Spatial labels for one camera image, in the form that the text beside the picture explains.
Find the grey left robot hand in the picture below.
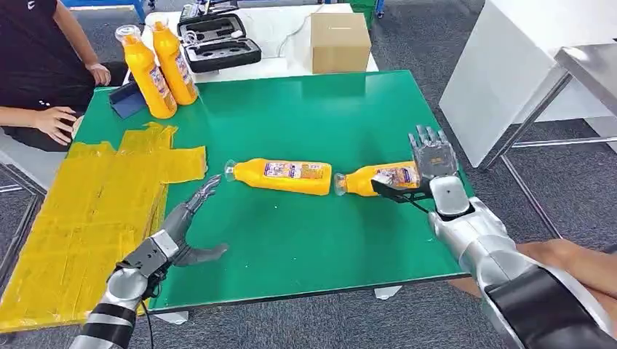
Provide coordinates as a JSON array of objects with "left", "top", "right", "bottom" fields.
[{"left": 160, "top": 174, "right": 229, "bottom": 268}]

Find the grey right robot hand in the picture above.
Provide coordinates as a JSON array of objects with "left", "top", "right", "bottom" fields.
[{"left": 408, "top": 125, "right": 460, "bottom": 182}]

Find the orange drink bottle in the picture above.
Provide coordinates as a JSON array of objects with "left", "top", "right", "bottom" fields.
[
  {"left": 333, "top": 161, "right": 421, "bottom": 198},
  {"left": 146, "top": 17, "right": 199, "bottom": 106},
  {"left": 114, "top": 25, "right": 178, "bottom": 120},
  {"left": 223, "top": 158, "right": 333, "bottom": 196}
]

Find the yellow sheet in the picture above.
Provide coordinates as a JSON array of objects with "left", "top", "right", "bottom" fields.
[{"left": 0, "top": 121, "right": 208, "bottom": 333}]

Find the cardboard box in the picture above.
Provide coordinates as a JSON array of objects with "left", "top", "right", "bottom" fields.
[{"left": 310, "top": 12, "right": 373, "bottom": 75}]

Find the green table mat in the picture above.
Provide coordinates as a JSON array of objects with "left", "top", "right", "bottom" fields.
[{"left": 74, "top": 70, "right": 476, "bottom": 313}]

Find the person's right hand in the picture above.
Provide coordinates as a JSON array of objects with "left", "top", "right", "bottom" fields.
[{"left": 32, "top": 105, "right": 78, "bottom": 146}]

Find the person's hand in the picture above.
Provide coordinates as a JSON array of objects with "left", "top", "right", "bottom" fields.
[
  {"left": 32, "top": 105, "right": 78, "bottom": 146},
  {"left": 85, "top": 63, "right": 113, "bottom": 87}
]

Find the pale grey bench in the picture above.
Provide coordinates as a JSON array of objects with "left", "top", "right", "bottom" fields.
[{"left": 0, "top": 115, "right": 78, "bottom": 190}]

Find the green crate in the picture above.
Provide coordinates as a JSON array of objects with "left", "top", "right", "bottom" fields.
[{"left": 348, "top": 0, "right": 378, "bottom": 28}]

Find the person's left hand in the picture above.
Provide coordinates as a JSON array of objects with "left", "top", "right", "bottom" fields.
[{"left": 85, "top": 63, "right": 113, "bottom": 87}]

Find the open black foam case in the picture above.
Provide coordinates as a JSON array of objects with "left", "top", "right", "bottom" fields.
[{"left": 176, "top": 12, "right": 263, "bottom": 74}]

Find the steel table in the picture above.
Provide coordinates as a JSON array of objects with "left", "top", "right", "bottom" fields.
[{"left": 479, "top": 43, "right": 617, "bottom": 239}]

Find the white table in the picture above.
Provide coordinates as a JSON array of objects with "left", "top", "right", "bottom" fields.
[{"left": 122, "top": 2, "right": 380, "bottom": 85}]

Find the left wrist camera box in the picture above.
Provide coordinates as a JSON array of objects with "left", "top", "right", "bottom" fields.
[{"left": 122, "top": 230, "right": 180, "bottom": 279}]

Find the blue metal frame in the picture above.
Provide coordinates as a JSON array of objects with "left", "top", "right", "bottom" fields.
[{"left": 63, "top": 0, "right": 146, "bottom": 24}]

